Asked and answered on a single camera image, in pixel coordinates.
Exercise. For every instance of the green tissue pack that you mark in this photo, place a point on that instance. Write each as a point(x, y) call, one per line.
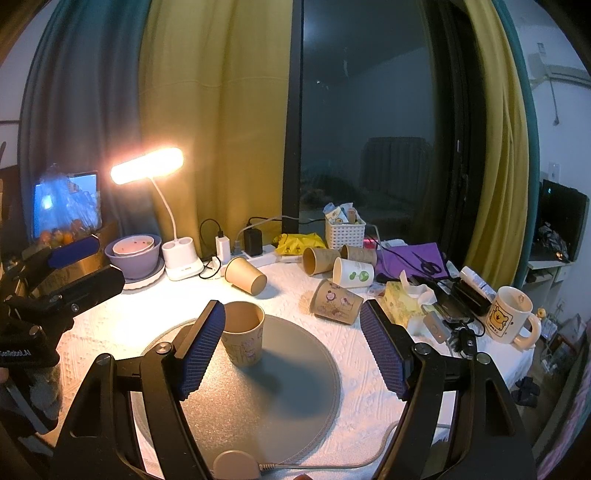
point(399, 302)

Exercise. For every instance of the white plate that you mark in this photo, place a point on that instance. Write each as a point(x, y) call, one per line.
point(154, 279)

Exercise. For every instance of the grey round mat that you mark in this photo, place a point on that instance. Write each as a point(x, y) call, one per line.
point(286, 392)

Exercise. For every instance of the yellow curtain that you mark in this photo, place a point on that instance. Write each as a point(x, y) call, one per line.
point(494, 161)
point(217, 115)

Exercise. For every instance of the plain brown paper cup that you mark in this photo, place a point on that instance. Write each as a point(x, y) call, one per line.
point(244, 277)
point(360, 254)
point(318, 261)

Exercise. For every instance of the printed brown paper cup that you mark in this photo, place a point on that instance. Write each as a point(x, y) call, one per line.
point(334, 302)
point(242, 332)

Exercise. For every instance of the black car key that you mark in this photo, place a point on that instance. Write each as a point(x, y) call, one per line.
point(467, 344)

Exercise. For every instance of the white cream tube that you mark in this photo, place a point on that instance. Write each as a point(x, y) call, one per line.
point(480, 282)

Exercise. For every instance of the black window frame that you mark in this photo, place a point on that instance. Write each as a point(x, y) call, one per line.
point(293, 115)

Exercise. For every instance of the brown tube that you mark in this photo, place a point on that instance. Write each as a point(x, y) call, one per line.
point(353, 215)

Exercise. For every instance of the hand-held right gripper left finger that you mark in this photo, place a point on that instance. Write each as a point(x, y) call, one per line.
point(203, 350)

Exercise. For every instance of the white plastic basket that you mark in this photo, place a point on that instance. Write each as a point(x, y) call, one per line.
point(345, 235)

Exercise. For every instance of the teal curtain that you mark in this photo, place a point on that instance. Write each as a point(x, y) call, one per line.
point(531, 184)
point(78, 115)

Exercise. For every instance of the dark shoes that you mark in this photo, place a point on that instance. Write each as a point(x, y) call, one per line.
point(526, 390)

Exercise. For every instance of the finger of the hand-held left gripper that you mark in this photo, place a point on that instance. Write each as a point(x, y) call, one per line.
point(87, 286)
point(74, 251)

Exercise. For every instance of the white charger plug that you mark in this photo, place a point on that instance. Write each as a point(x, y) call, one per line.
point(222, 248)

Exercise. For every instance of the white paper cup green print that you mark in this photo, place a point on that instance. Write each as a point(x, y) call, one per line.
point(353, 273)

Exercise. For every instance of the yellow plastic bag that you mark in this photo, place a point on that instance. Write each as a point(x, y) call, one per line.
point(300, 243)

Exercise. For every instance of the white remote key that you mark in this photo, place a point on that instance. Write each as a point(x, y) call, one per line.
point(436, 326)

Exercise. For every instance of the white textured tablecloth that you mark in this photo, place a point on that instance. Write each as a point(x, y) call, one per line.
point(295, 295)

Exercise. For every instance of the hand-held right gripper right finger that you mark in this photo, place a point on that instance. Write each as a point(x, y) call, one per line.
point(383, 350)

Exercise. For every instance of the white mug bear print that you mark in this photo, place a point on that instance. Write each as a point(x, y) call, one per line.
point(505, 316)

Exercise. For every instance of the white shelf desk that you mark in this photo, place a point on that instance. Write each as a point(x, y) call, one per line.
point(549, 272)

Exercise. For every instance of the purple bowl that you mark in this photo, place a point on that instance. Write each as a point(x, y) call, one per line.
point(138, 267)

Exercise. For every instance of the black monitor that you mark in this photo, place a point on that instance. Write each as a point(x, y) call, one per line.
point(565, 203)

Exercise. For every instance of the white desk lamp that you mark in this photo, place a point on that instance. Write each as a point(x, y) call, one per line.
point(182, 261)

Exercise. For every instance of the tablet screen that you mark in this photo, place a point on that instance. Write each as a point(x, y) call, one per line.
point(87, 184)

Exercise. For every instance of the white power strip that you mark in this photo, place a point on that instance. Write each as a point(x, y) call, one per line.
point(265, 258)

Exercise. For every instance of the black scissors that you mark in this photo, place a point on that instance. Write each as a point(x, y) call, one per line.
point(429, 265)

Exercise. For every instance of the black charger plug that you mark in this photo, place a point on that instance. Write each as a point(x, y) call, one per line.
point(252, 242)

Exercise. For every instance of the white air conditioner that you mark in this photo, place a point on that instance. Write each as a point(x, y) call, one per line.
point(558, 64)

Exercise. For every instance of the clear plastic bag of fruit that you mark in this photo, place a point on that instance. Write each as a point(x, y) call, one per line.
point(60, 207)

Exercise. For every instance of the white packet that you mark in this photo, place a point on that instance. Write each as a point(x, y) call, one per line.
point(333, 212)

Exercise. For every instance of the small white bowl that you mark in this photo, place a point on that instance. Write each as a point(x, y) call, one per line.
point(134, 247)

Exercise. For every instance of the black case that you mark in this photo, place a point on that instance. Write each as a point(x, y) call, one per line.
point(471, 300)

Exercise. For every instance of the purple cloth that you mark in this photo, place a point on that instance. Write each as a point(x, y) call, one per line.
point(401, 263)

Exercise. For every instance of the white wall switch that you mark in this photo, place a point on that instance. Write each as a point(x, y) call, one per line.
point(554, 170)

